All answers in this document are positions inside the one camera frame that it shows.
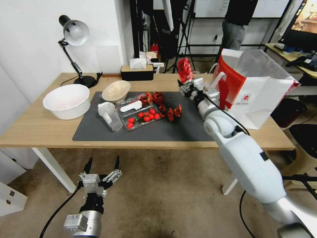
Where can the red white delivery bag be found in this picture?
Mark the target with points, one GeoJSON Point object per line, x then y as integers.
{"type": "Point", "coordinates": [260, 99]}

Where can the yellow topped side table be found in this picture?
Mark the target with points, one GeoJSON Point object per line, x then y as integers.
{"type": "Point", "coordinates": [275, 50]}

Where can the large white plastic bowl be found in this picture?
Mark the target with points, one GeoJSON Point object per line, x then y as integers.
{"type": "Point", "coordinates": [66, 101]}

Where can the person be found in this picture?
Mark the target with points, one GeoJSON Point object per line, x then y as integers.
{"type": "Point", "coordinates": [235, 27]}

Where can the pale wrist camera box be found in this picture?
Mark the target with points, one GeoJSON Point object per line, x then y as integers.
{"type": "Point", "coordinates": [90, 185]}
{"type": "Point", "coordinates": [199, 83]}

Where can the white table leg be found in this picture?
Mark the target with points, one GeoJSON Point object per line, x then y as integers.
{"type": "Point", "coordinates": [229, 183]}
{"type": "Point", "coordinates": [55, 171]}

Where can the black stand leg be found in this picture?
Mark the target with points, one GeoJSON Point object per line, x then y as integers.
{"type": "Point", "coordinates": [302, 181]}

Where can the black computer monitor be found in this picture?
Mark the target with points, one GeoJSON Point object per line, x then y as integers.
{"type": "Point", "coordinates": [304, 19]}

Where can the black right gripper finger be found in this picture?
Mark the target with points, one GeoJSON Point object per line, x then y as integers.
{"type": "Point", "coordinates": [184, 83]}
{"type": "Point", "coordinates": [188, 94]}

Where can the black desk lamp silver shade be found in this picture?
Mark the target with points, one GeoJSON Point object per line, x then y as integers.
{"type": "Point", "coordinates": [75, 31]}

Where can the dark grey table mat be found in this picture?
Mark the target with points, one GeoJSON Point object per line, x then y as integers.
{"type": "Point", "coordinates": [158, 131]}

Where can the clear plastic cup with lid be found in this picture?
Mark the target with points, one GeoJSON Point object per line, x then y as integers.
{"type": "Point", "coordinates": [110, 116]}

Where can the black waste bin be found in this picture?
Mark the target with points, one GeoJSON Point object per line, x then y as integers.
{"type": "Point", "coordinates": [289, 112]}

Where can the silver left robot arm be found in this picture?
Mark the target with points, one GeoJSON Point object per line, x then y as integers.
{"type": "Point", "coordinates": [86, 224]}

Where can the black tripod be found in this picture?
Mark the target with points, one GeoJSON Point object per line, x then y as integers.
{"type": "Point", "coordinates": [184, 37]}

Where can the clear disposable takeout box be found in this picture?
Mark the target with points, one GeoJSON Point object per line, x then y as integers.
{"type": "Point", "coordinates": [138, 125]}

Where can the red crayfish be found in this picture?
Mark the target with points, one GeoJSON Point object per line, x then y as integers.
{"type": "Point", "coordinates": [158, 97]}
{"type": "Point", "coordinates": [162, 108]}
{"type": "Point", "coordinates": [149, 97]}
{"type": "Point", "coordinates": [184, 69]}
{"type": "Point", "coordinates": [178, 110]}
{"type": "Point", "coordinates": [171, 114]}

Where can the white tissue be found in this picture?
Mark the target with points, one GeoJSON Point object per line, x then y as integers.
{"type": "Point", "coordinates": [137, 63]}

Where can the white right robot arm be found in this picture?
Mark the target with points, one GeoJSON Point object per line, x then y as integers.
{"type": "Point", "coordinates": [247, 161]}

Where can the beige paper bowl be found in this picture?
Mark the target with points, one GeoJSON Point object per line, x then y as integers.
{"type": "Point", "coordinates": [116, 91]}

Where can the white drawer cabinet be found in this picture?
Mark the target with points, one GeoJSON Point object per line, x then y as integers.
{"type": "Point", "coordinates": [10, 178]}

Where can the black chair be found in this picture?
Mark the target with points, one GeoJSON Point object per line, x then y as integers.
{"type": "Point", "coordinates": [304, 138]}

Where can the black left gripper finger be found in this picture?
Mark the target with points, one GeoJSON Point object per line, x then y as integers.
{"type": "Point", "coordinates": [88, 166]}
{"type": "Point", "coordinates": [116, 167]}

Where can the black tissue box wooden lid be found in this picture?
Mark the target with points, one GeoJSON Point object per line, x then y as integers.
{"type": "Point", "coordinates": [137, 74]}

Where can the red canister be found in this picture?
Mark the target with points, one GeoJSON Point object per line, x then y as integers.
{"type": "Point", "coordinates": [154, 48]}

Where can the black metal shelf frame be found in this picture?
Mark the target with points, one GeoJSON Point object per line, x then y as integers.
{"type": "Point", "coordinates": [135, 27]}

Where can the dark cloth bundle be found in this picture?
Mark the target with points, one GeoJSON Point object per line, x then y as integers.
{"type": "Point", "coordinates": [301, 61]}

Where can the white folded photo umbrella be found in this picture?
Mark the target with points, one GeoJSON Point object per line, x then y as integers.
{"type": "Point", "coordinates": [169, 13]}

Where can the small white box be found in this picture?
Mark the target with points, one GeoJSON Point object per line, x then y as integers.
{"type": "Point", "coordinates": [158, 67]}

